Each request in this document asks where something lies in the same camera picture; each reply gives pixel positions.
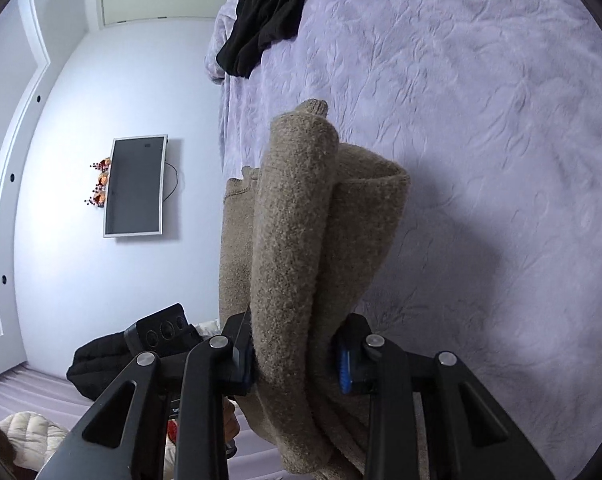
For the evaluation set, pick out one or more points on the person's left hand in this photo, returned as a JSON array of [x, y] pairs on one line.
[[231, 424]]

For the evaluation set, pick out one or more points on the lavender bed blanket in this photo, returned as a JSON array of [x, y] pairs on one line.
[[494, 109]]

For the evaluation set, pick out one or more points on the black jacket on floor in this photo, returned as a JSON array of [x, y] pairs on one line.
[[96, 364]]

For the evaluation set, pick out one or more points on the taupe knit sweater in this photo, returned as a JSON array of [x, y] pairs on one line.
[[303, 237]]

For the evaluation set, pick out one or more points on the wall-mounted flat television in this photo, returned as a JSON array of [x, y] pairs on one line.
[[134, 193]]

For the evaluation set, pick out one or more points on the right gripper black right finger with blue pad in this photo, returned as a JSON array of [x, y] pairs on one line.
[[427, 412]]

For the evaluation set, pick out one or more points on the colourful wall decoration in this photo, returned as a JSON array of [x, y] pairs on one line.
[[98, 196]]

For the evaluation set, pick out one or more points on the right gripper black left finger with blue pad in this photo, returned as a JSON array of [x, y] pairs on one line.
[[122, 435]]

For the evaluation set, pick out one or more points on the black garment on bed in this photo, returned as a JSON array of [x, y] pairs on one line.
[[259, 24]]

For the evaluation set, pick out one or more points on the cream puffer jacket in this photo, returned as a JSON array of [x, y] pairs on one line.
[[34, 437]]

